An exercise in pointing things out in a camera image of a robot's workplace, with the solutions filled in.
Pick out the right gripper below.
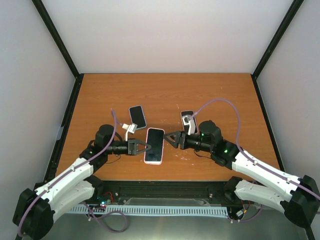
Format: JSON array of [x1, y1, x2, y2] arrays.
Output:
[[163, 130, 213, 153]]

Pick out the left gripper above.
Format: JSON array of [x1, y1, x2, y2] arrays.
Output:
[[106, 138, 152, 156]]

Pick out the pink phone case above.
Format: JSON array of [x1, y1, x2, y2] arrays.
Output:
[[143, 127, 165, 166]]

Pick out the white phone case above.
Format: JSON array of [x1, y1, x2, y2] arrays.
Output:
[[180, 110, 199, 135]]

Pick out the light blue phone case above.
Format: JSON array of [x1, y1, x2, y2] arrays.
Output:
[[128, 105, 148, 131]]

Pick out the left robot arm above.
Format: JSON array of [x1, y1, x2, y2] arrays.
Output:
[[12, 124, 151, 240]]

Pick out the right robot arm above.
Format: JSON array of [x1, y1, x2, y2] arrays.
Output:
[[163, 120, 320, 229]]

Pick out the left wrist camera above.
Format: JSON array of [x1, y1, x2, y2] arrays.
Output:
[[121, 123, 138, 141]]

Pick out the black aluminium frame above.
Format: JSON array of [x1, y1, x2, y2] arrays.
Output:
[[14, 0, 316, 240]]

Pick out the light blue cable duct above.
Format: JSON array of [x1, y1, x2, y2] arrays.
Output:
[[67, 204, 229, 216]]

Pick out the purple cable on base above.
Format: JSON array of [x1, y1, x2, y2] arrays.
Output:
[[86, 203, 129, 233]]

